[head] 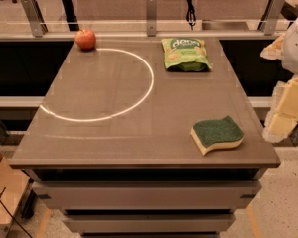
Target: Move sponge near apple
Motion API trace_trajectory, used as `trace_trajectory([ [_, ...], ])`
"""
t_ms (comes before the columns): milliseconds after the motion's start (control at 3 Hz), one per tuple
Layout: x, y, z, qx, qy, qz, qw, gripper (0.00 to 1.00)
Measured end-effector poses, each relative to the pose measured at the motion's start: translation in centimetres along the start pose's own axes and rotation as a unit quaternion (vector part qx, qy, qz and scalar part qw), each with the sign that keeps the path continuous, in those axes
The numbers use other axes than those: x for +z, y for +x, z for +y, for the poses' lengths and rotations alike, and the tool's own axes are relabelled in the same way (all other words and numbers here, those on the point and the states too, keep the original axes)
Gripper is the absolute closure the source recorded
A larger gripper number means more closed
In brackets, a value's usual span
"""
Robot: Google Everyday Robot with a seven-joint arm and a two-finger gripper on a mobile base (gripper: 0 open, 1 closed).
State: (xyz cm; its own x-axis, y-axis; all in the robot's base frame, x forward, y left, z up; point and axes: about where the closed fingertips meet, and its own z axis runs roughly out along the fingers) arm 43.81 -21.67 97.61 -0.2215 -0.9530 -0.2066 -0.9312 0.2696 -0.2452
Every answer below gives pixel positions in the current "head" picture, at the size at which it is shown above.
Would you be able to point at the metal rail bracket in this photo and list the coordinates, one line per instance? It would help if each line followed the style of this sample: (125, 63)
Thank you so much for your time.
(268, 24)
(35, 18)
(151, 17)

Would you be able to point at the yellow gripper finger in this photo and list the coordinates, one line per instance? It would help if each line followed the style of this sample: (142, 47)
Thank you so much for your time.
(273, 51)
(282, 117)

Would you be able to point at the red apple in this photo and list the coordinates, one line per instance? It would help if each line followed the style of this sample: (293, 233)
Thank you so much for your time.
(85, 39)

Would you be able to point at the middle metal rail bracket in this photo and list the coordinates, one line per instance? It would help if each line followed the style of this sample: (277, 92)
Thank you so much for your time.
(151, 17)

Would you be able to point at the right metal rail bracket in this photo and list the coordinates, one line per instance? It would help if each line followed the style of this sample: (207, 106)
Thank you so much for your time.
(268, 24)

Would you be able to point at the green and yellow sponge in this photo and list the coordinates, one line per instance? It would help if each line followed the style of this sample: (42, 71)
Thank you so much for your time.
(216, 134)

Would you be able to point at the black table leg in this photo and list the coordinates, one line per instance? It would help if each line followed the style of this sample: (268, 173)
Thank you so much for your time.
(70, 15)

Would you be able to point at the cardboard box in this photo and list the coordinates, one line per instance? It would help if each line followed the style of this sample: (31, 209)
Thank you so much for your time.
(13, 184)

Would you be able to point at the grey drawer cabinet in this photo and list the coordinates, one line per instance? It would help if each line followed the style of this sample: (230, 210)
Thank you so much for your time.
(147, 208)

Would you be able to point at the green snack bag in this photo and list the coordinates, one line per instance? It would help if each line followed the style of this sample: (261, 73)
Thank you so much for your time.
(185, 54)

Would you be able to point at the left metal rail bracket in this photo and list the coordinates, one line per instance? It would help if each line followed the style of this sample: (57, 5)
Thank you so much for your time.
(35, 18)

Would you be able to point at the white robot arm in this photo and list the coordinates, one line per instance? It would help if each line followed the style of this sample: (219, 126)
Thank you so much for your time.
(289, 53)

